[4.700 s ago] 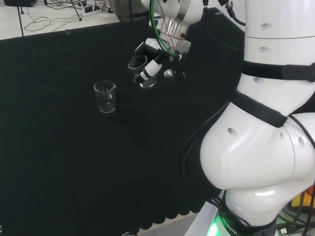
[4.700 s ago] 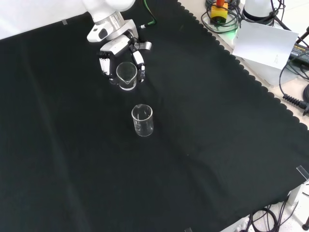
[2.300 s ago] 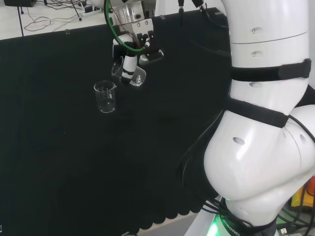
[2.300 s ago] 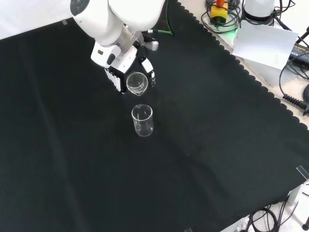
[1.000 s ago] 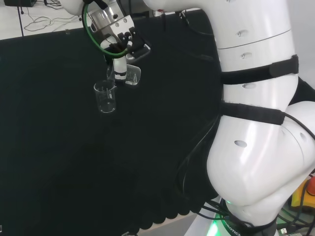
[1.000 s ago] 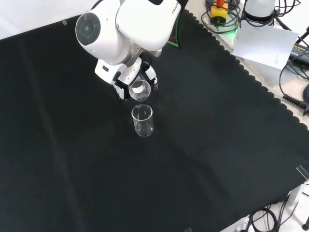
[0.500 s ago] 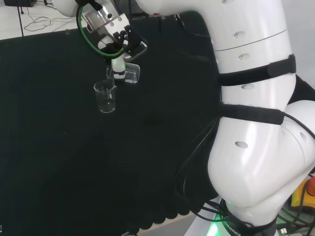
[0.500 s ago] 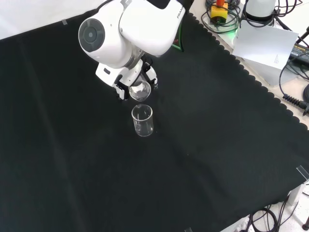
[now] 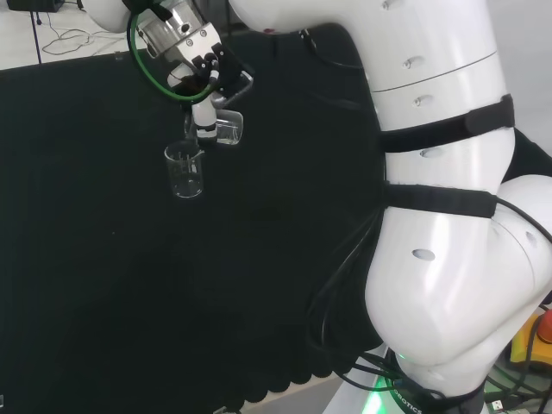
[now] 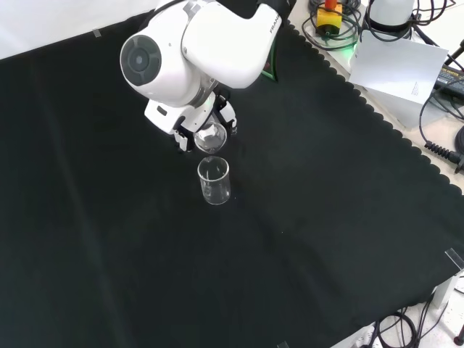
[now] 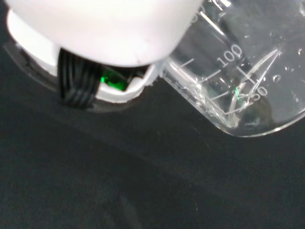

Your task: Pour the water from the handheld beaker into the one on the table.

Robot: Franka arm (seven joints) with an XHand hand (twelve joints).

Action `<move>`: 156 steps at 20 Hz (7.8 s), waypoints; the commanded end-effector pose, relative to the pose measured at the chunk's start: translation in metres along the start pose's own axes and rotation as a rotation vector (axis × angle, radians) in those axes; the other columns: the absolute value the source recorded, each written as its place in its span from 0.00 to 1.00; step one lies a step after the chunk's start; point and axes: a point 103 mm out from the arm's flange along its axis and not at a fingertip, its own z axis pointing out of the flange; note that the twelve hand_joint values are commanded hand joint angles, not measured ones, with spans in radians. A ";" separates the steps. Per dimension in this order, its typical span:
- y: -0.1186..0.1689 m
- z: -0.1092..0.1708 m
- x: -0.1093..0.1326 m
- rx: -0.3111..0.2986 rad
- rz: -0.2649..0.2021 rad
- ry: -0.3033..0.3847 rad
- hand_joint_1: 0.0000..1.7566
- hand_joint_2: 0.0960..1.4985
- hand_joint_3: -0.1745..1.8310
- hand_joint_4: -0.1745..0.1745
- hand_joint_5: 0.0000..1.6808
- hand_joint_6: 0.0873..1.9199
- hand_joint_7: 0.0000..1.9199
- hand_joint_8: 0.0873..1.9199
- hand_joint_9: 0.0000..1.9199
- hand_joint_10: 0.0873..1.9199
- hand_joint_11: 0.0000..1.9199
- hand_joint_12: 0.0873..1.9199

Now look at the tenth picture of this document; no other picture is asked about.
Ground black cable with ribbed plug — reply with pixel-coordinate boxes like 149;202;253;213
419;86;464;166

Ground black power adapter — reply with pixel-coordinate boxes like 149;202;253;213
434;62;464;92

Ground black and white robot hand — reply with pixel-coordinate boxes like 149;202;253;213
144;90;239;153

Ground white device with black band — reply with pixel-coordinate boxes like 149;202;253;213
363;0;416;37

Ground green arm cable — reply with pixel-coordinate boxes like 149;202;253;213
260;36;280;83

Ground grey box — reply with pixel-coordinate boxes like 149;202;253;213
357;83;450;131

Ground black bench cloth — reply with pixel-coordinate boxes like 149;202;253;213
0;0;464;348

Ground pale white board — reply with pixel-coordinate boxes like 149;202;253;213
348;28;450;105

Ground black looped floor cables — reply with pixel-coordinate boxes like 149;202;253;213
374;310;418;348

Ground tall clear glass beaker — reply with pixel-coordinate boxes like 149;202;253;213
196;156;232;206

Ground green cable coil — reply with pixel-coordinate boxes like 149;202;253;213
302;12;360;51

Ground yellow stop button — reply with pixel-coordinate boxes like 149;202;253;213
315;0;344;37

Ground small clear glass beaker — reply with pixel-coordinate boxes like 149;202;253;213
194;122;228;157

